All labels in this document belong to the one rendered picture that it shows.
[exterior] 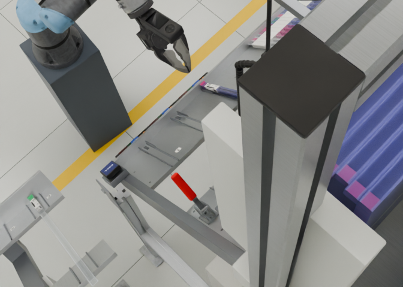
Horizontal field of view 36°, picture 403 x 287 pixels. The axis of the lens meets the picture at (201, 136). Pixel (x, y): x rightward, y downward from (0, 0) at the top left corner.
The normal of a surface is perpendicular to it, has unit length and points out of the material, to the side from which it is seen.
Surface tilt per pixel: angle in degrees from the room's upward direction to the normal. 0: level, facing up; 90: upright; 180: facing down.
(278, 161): 90
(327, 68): 0
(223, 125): 0
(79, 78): 90
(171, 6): 0
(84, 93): 90
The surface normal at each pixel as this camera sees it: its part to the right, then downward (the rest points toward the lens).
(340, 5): -0.08, -0.39
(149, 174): -0.54, -0.71
